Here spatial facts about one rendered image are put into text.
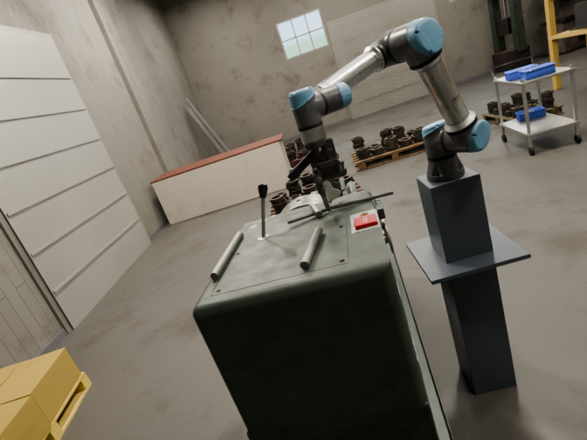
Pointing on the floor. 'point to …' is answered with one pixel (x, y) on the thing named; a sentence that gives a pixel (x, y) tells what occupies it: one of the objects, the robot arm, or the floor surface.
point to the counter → (223, 179)
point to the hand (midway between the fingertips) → (328, 204)
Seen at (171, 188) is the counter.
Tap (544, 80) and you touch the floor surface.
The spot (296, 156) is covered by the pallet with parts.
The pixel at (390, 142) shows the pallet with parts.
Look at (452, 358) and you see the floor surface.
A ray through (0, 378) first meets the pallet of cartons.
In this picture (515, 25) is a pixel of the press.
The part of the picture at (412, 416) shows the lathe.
